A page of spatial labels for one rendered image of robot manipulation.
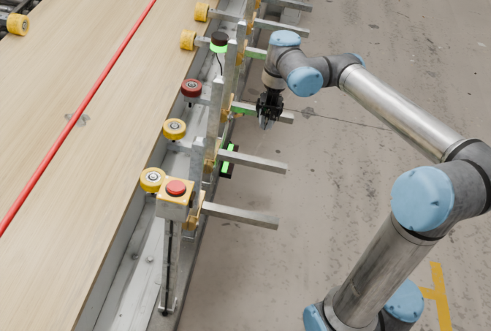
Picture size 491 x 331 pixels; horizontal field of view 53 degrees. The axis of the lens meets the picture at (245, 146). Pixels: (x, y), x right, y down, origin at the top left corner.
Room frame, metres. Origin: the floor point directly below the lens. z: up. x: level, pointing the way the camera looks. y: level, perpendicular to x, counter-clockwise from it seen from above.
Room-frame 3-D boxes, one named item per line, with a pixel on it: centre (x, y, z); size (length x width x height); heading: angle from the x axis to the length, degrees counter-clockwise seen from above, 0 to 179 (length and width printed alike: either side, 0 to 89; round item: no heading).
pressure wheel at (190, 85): (1.53, 0.25, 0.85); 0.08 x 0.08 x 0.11
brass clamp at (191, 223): (1.00, 0.13, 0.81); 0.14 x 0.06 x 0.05; 178
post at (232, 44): (1.48, 0.11, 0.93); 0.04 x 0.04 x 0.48; 88
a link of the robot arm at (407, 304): (0.81, -0.51, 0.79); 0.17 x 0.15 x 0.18; 119
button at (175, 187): (0.72, 0.13, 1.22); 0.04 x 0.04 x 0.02
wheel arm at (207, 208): (1.02, 0.07, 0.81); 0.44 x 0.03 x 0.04; 88
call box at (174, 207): (0.72, 0.13, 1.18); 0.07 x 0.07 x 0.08; 88
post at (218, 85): (1.23, 0.12, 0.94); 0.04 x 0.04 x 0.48; 88
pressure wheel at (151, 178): (1.03, 0.26, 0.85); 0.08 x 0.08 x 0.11
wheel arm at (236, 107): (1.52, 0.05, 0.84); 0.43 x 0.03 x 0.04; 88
